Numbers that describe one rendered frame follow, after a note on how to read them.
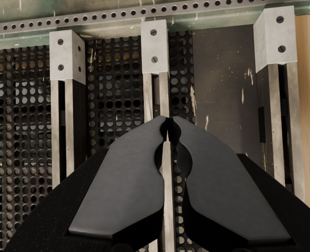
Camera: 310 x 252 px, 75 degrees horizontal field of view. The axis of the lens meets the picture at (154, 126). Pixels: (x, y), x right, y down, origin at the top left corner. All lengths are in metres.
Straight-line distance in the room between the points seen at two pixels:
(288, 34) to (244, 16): 0.11
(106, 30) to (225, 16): 0.30
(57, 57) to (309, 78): 0.61
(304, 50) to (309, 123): 0.17
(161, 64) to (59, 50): 0.26
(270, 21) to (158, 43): 0.25
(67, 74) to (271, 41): 0.48
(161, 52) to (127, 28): 0.12
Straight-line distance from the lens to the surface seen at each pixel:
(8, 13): 0.75
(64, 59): 0.58
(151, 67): 0.49
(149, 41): 0.52
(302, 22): 0.65
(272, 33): 0.55
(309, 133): 0.60
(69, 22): 0.63
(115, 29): 0.59
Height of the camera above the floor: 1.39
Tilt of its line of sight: 32 degrees down
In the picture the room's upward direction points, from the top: 178 degrees counter-clockwise
